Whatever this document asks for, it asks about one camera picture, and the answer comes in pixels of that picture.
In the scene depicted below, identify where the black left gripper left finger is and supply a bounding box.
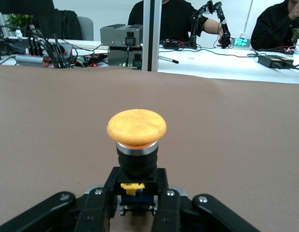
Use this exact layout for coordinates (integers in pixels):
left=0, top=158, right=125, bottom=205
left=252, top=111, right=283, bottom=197
left=0, top=167, right=121, bottom=232

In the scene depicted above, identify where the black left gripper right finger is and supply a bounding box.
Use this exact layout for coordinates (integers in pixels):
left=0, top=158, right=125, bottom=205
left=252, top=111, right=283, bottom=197
left=151, top=168, right=261, bottom=232

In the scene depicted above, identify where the bare person forearm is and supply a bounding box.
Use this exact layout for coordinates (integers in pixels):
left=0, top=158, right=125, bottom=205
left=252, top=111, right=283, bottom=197
left=202, top=18, right=225, bottom=37

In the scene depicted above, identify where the raised person hand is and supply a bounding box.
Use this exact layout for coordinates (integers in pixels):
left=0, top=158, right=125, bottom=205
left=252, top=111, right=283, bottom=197
left=288, top=0, right=299, bottom=21

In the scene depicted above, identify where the brown table mat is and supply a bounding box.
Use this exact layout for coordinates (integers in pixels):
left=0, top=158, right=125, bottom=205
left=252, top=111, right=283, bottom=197
left=0, top=64, right=299, bottom=232

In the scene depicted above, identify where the black rod on desk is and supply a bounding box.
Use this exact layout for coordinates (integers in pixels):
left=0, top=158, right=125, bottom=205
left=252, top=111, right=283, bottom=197
left=158, top=56, right=179, bottom=64

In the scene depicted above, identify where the white desk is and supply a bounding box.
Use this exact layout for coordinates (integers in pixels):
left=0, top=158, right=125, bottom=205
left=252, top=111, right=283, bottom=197
left=0, top=38, right=299, bottom=84

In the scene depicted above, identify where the grey metal power box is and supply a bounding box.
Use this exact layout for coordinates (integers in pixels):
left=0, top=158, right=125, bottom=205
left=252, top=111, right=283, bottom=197
left=107, top=46, right=143, bottom=68

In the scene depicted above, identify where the grey cylinder device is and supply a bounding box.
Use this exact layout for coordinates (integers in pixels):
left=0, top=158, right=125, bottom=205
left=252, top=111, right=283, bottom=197
left=15, top=54, right=53, bottom=67

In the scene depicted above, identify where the grey metal computer box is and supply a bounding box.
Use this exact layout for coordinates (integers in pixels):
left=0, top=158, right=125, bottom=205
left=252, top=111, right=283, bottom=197
left=100, top=23, right=143, bottom=48

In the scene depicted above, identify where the black power brick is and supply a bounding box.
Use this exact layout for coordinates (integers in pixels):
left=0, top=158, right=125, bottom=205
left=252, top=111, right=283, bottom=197
left=257, top=55, right=295, bottom=70

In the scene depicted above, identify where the green LED clock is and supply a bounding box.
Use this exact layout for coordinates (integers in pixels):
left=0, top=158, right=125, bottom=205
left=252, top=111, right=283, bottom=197
left=232, top=37, right=252, bottom=48

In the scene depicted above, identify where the grey office chair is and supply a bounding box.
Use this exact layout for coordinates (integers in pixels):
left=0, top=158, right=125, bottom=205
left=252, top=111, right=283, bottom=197
left=76, top=16, right=94, bottom=41

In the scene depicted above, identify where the black jacket on chair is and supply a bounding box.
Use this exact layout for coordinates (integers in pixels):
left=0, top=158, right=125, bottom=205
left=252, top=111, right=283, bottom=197
left=38, top=9, right=83, bottom=41

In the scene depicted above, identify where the person in black shirt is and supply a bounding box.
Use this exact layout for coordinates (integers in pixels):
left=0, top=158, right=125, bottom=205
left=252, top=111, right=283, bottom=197
left=127, top=0, right=209, bottom=43

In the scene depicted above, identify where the green potted plant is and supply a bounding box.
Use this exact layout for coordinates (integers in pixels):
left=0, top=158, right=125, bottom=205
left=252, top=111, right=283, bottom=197
left=5, top=13, right=35, bottom=37

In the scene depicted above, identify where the person in black jacket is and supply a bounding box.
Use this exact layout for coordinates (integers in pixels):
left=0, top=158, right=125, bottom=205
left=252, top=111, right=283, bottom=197
left=250, top=0, right=299, bottom=51

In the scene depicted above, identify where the black monitor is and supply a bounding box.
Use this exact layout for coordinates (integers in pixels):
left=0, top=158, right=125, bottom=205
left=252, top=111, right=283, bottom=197
left=0, top=0, right=56, bottom=19

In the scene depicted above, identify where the black cable bundle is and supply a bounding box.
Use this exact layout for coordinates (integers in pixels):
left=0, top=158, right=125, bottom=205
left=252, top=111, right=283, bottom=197
left=28, top=29, right=73, bottom=69

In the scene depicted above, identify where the aluminium profile post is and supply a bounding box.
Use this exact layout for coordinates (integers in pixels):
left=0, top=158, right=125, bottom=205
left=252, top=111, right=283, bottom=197
left=142, top=0, right=163, bottom=72

